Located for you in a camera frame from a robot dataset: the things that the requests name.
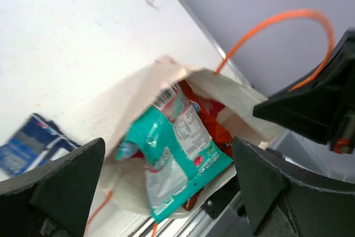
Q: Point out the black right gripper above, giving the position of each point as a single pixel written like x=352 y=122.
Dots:
x=322 y=111

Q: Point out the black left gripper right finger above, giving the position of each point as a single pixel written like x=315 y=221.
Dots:
x=294 y=201

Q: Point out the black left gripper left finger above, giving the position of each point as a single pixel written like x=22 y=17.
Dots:
x=54 y=199

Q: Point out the beige paper bag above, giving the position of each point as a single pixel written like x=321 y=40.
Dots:
x=122 y=183

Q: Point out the red Doritos bag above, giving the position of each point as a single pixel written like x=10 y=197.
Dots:
x=201 y=147

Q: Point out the teal snack bag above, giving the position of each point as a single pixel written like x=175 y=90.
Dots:
x=148 y=136

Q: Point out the blue snack bag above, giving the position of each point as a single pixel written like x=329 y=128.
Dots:
x=37 y=142

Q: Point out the aluminium mounting rail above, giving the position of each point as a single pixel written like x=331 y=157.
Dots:
x=199 y=223

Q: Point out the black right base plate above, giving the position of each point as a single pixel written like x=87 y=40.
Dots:
x=220 y=199

